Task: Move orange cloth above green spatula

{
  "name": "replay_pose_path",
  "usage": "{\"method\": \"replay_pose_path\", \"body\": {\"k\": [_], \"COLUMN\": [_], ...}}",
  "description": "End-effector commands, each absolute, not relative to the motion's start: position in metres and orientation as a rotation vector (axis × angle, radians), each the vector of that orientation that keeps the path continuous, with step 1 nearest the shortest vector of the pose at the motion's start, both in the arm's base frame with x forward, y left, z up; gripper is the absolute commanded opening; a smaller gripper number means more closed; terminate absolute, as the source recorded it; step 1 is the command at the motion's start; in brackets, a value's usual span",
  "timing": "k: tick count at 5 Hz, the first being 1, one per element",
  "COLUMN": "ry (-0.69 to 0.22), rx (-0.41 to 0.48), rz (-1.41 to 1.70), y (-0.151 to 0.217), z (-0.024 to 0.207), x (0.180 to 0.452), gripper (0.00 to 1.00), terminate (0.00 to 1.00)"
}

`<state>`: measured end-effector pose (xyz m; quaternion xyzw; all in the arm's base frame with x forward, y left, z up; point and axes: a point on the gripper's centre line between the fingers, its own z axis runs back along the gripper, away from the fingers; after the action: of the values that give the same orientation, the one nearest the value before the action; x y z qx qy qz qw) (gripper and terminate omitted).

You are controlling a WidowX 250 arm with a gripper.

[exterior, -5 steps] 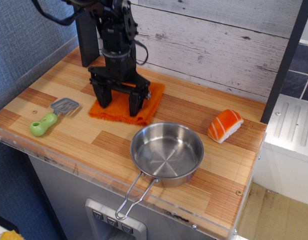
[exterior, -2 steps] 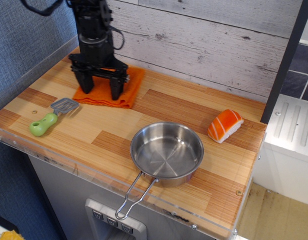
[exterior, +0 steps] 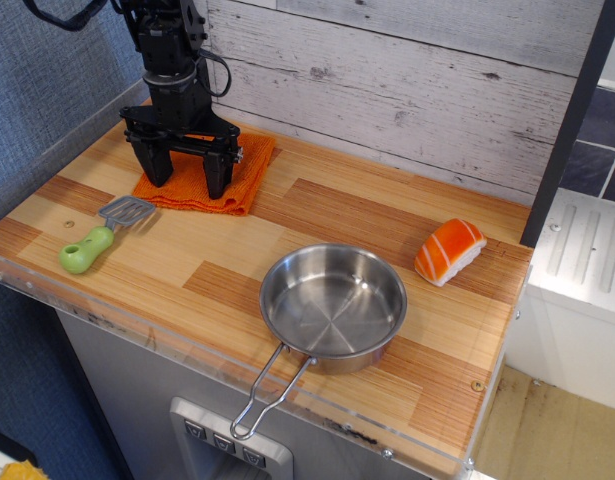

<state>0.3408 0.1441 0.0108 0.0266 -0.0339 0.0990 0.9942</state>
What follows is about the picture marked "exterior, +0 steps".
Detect salmon sushi toy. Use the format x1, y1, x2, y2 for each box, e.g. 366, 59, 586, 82
414, 218, 487, 287

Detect clear acrylic table edge guard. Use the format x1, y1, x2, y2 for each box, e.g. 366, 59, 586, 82
0, 241, 532, 479

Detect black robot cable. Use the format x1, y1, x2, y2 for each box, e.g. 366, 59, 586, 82
22, 0, 233, 99

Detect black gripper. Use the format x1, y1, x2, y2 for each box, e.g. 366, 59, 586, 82
120, 76, 240, 200

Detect orange cloth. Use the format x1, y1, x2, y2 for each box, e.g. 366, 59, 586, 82
132, 133, 276, 216

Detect white ribbed box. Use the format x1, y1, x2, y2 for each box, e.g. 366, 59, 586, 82
506, 189, 615, 409

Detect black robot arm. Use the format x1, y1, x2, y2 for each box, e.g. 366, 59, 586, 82
120, 1, 242, 199

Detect green handled grey spatula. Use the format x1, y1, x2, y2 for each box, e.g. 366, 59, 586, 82
58, 195, 156, 274

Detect grey panel with buttons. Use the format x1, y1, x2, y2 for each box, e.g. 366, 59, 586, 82
169, 397, 294, 480

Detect dark right frame post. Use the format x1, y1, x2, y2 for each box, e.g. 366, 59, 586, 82
520, 0, 615, 248

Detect steel pan with wire handle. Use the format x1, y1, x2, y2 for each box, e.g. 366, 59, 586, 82
230, 243, 408, 440

